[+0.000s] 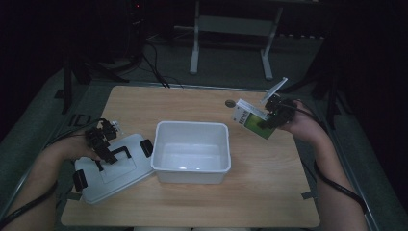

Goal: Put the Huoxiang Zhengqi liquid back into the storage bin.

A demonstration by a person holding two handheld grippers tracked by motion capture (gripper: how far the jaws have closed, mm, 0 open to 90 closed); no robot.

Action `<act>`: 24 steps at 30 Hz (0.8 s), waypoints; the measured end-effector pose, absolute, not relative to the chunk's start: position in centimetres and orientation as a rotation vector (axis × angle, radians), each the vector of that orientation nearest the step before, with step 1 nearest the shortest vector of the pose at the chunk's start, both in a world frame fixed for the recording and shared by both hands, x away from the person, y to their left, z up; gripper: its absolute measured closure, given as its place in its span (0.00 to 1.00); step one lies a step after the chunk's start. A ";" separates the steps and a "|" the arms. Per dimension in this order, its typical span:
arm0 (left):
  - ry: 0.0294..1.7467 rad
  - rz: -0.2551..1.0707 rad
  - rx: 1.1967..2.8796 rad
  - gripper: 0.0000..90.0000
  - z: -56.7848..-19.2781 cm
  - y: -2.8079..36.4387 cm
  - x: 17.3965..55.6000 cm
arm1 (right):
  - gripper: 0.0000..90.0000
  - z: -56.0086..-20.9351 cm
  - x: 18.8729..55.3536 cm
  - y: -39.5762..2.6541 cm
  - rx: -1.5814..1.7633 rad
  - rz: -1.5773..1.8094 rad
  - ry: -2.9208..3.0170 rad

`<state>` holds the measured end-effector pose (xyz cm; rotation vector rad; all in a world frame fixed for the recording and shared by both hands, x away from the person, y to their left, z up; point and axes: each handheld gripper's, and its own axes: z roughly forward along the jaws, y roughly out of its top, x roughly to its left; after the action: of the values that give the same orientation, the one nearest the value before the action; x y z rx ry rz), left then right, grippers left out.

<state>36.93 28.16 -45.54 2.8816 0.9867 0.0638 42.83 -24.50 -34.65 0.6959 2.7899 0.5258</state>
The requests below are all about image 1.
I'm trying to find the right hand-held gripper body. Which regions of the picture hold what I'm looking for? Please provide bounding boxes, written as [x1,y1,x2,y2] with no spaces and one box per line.
[260,76,298,130]

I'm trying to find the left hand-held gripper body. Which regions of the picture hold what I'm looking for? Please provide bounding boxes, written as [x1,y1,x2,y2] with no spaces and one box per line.
[84,117,125,152]

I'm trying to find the green and white carton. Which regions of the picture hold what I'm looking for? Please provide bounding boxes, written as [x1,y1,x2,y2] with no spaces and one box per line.
[231,98,276,141]

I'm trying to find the white lid with black handle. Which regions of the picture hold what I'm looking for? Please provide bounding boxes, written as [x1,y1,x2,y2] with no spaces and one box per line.
[72,132,157,206]

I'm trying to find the white storage box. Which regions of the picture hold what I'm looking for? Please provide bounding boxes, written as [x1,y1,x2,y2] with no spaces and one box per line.
[150,120,232,185]

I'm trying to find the person's left hand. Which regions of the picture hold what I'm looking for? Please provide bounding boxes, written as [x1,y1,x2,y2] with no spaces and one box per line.
[52,135,101,162]

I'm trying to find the person's right hand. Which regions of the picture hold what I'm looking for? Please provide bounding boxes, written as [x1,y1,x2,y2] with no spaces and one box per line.
[277,99,323,143]

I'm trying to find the black metal stand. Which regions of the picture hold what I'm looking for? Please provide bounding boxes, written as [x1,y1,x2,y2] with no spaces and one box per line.
[54,54,131,116]
[275,38,354,131]

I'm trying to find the white metal stand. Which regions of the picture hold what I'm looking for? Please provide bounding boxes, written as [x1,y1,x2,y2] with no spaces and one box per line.
[172,0,321,82]

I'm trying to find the black floor cables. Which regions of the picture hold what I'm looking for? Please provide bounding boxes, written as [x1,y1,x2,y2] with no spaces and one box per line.
[126,32,185,90]

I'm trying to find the left hand-held gripper cable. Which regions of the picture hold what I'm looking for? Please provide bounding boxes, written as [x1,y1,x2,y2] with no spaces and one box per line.
[0,117,105,227]

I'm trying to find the hand-held gripper cable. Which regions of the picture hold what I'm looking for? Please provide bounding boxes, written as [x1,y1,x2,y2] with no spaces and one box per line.
[0,117,105,227]
[287,101,370,216]

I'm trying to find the right hand-held gripper cable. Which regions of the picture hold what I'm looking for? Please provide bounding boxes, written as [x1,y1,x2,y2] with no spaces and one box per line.
[287,101,370,216]

